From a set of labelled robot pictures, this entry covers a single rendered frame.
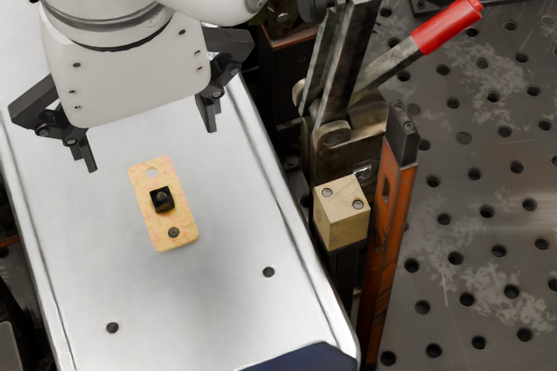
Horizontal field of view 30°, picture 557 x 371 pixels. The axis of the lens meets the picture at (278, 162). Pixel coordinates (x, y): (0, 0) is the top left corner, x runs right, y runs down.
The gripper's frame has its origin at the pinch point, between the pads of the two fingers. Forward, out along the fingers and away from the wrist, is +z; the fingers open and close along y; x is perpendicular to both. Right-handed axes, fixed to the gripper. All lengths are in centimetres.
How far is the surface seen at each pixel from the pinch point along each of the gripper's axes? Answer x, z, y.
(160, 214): 0.9, 11.6, 0.6
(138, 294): 6.9, 11.9, 4.4
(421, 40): 0.4, -0.6, -21.7
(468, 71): -20, 42, -42
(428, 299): 5.7, 41.9, -24.9
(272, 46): -14.9, 16.5, -15.1
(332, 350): 26.7, -20.0, -3.1
